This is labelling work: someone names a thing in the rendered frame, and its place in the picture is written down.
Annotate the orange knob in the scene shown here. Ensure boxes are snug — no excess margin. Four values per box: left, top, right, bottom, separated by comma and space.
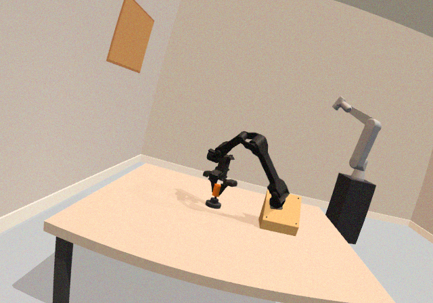
212, 183, 221, 197

